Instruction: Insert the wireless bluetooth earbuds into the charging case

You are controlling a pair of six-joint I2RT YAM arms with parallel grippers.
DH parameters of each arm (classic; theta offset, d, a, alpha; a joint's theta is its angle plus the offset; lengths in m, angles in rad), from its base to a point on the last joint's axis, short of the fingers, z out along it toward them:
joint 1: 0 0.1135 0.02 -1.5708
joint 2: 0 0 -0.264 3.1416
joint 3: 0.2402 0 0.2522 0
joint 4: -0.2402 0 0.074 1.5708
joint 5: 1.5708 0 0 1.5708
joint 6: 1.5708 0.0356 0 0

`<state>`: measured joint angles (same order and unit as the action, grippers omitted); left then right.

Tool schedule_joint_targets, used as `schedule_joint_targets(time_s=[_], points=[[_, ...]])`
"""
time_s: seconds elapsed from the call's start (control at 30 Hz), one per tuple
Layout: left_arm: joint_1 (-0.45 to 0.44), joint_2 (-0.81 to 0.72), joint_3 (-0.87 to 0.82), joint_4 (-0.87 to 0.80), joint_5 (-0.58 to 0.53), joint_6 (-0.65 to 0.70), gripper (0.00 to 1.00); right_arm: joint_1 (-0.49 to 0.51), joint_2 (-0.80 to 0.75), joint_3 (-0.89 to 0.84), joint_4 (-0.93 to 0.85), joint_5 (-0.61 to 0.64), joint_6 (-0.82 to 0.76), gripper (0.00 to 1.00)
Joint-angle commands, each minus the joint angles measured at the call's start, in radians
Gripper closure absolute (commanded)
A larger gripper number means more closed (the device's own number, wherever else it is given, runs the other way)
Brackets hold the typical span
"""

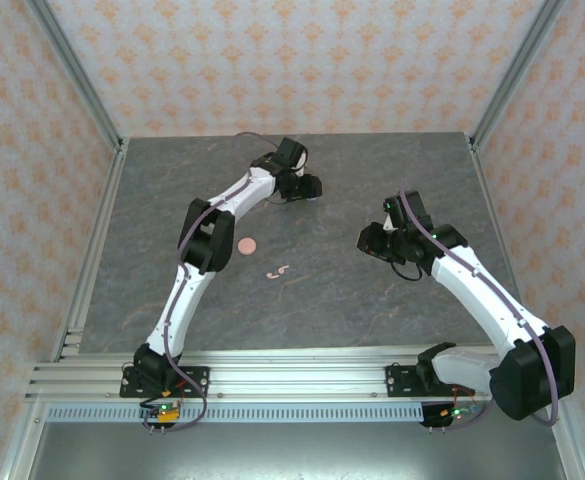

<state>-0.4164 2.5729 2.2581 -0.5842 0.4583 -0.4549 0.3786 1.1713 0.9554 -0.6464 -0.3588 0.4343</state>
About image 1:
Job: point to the pink earbud charging case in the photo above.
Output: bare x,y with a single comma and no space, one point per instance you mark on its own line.
247,245

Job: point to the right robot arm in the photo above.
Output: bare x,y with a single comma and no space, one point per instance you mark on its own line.
482,295

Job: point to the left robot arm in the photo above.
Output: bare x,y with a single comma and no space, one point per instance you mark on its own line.
182,310

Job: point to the grey metal base panel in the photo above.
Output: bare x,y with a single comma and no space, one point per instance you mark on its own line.
297,450

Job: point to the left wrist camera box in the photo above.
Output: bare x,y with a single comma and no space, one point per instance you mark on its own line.
301,162

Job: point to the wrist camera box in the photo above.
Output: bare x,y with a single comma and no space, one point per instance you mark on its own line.
301,162
388,224

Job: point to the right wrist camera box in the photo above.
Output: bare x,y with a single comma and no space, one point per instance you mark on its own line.
388,224

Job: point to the aluminium table side rail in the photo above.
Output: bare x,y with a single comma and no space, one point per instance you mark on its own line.
492,210
103,210

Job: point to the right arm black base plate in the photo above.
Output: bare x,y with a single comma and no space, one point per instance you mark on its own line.
397,382

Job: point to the aluminium mounting rail beam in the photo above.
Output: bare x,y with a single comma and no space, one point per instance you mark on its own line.
297,375

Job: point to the aluminium frame post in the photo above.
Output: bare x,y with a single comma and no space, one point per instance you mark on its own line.
74,70
517,70

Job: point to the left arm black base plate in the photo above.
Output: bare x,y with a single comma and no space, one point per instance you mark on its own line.
199,377

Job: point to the aluminium frame strut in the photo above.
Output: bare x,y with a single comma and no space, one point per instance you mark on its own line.
569,450
17,470

